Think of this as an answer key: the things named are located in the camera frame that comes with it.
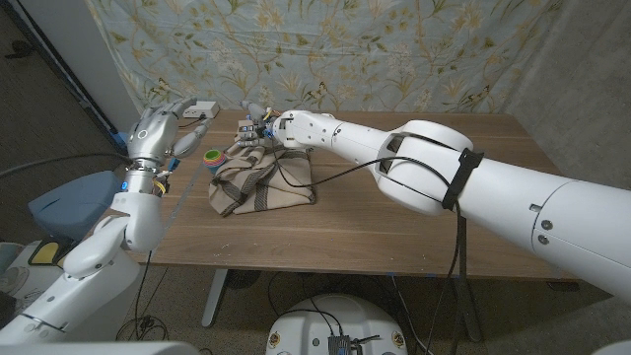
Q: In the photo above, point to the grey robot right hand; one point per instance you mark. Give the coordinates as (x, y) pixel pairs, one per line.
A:
(259, 130)

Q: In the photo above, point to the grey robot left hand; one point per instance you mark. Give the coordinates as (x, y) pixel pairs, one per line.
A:
(153, 135)

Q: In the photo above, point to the beige plaid fringed scarf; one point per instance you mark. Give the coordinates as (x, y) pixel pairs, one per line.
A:
(276, 192)

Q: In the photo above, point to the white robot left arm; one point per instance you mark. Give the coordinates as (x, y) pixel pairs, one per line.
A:
(133, 217)

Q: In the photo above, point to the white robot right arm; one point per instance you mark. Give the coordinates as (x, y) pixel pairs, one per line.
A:
(419, 163)

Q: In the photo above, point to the white power strip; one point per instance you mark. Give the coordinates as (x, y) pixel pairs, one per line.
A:
(207, 109)

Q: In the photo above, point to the blue padded stool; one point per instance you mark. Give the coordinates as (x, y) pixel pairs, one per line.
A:
(69, 207)

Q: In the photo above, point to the black round floor fan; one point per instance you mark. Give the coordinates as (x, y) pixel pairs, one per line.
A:
(241, 278)

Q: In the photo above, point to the yellow black foot pedal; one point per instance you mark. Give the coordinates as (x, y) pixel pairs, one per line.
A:
(47, 252)

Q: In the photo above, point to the floral printed backdrop cloth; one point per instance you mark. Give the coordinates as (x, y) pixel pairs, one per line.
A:
(394, 44)

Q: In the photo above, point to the white table leg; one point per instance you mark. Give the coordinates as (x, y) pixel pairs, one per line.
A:
(215, 296)

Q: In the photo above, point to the white robot torso base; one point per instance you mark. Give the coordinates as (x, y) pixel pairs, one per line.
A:
(305, 325)

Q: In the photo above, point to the grey table leg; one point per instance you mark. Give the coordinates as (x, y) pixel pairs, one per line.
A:
(470, 315)

